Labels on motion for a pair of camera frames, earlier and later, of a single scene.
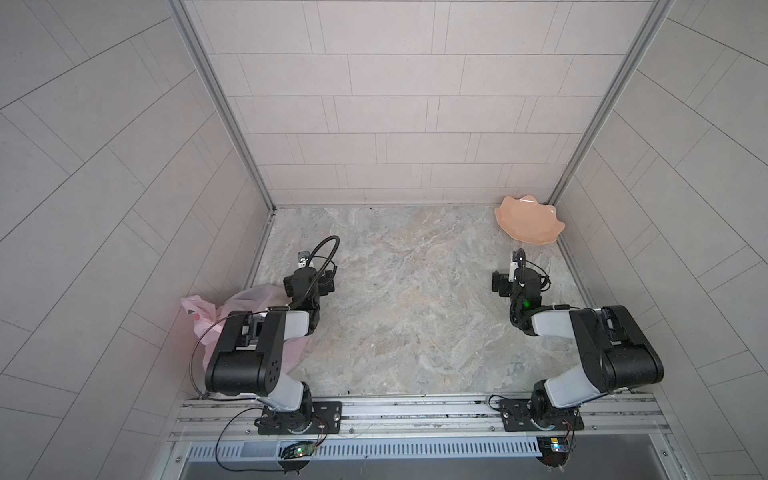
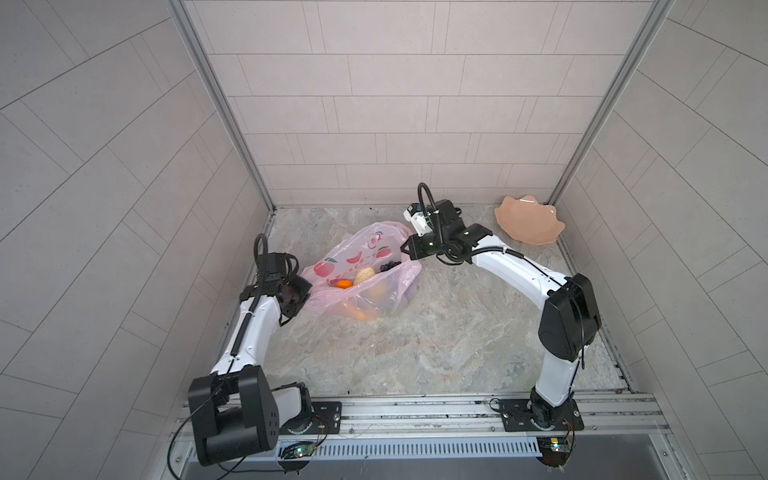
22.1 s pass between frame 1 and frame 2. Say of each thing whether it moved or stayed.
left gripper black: moved
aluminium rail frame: stayed
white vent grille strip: stayed
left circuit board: stayed
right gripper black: moved
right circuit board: stayed
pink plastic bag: moved
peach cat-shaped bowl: stayed
